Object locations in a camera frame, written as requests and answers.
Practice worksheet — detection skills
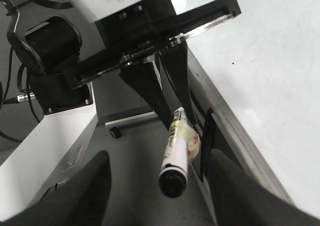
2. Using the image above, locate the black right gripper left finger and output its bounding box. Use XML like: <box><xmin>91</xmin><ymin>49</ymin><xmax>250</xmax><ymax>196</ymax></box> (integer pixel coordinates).
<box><xmin>3</xmin><ymin>151</ymin><xmax>112</xmax><ymax>226</ymax></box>

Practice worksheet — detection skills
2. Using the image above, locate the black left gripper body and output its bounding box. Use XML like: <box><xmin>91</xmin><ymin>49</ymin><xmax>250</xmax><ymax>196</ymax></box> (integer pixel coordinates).
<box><xmin>63</xmin><ymin>0</ymin><xmax>241</xmax><ymax>89</ymax></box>

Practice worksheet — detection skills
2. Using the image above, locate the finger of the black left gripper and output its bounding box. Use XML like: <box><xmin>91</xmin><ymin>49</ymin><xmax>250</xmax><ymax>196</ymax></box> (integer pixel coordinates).
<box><xmin>119</xmin><ymin>62</ymin><xmax>172</xmax><ymax>129</ymax></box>
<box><xmin>160</xmin><ymin>41</ymin><xmax>193</xmax><ymax>124</ymax></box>

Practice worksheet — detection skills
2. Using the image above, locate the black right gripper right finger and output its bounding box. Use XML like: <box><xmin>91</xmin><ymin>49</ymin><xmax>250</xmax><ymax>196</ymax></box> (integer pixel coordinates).
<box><xmin>207</xmin><ymin>149</ymin><xmax>320</xmax><ymax>226</ymax></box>

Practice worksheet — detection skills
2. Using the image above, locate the white black whiteboard marker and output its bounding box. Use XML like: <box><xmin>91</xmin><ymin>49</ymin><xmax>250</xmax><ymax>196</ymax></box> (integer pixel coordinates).
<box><xmin>158</xmin><ymin>107</ymin><xmax>201</xmax><ymax>198</ymax></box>

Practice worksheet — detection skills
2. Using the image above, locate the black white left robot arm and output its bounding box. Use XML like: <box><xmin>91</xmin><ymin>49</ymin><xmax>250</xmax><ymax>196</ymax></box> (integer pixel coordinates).
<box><xmin>0</xmin><ymin>0</ymin><xmax>241</xmax><ymax>222</ymax></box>

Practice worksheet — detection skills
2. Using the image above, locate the wheeled metal stand leg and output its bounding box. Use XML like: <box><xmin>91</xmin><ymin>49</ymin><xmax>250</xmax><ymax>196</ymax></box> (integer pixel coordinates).
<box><xmin>104</xmin><ymin>111</ymin><xmax>158</xmax><ymax>139</ymax></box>

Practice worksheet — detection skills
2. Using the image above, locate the white whiteboard with aluminium frame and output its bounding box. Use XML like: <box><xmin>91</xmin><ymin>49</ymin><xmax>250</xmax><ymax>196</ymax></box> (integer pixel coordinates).
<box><xmin>172</xmin><ymin>0</ymin><xmax>320</xmax><ymax>217</ymax></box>

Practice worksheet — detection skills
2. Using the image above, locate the black cable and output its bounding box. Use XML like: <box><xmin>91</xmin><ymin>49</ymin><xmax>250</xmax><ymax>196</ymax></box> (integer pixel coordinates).
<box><xmin>0</xmin><ymin>43</ymin><xmax>42</xmax><ymax>144</ymax></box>

